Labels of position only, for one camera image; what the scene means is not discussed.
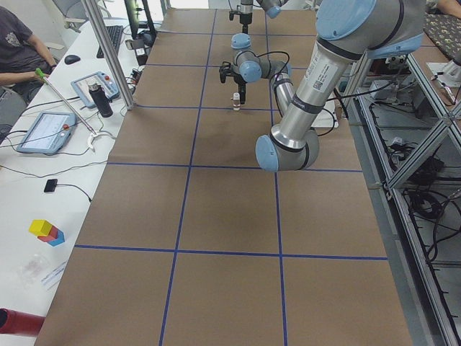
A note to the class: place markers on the black computer mouse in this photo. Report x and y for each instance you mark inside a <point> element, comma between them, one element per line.
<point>71,59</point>

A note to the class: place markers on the black water bottle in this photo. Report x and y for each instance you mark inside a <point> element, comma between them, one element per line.
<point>100,100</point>

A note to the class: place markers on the red block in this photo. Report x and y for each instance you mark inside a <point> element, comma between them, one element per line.
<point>52,235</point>

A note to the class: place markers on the aluminium frame post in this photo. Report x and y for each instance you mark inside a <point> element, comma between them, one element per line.
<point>98,25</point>

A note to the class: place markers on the near teach pendant tablet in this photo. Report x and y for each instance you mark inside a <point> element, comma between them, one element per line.
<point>48,134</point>

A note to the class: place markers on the seated person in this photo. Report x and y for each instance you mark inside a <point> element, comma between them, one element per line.
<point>22,53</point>

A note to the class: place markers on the red cylinder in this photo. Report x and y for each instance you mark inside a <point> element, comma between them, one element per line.
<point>20,323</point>

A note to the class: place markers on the clear plastic bag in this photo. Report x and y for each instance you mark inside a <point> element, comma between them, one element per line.
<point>32,268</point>

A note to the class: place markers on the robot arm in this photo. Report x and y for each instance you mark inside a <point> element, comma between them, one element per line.
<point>346,30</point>
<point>271,8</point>

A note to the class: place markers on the far teach pendant tablet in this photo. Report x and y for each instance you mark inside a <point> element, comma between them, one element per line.
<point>84,85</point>

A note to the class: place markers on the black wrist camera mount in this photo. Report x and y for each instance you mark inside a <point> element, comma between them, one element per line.
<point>233,13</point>
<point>225,71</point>

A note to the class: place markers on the teach pendant tablet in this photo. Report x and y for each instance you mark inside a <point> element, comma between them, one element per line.
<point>84,85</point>
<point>48,134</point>

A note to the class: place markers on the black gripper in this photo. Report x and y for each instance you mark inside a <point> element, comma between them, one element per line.
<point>240,82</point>
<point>245,11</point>

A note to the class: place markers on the black keyboard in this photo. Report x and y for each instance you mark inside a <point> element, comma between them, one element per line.
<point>115,34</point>

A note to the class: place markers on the yellow block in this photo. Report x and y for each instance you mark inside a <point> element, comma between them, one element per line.
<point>40,227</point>

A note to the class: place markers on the small black puck device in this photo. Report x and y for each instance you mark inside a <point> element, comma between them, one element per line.
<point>50,185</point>

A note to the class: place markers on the grabber stick green handle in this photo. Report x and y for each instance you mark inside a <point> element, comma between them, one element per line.
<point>93,133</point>

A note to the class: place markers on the blue block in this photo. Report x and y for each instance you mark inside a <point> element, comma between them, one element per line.
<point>58,240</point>

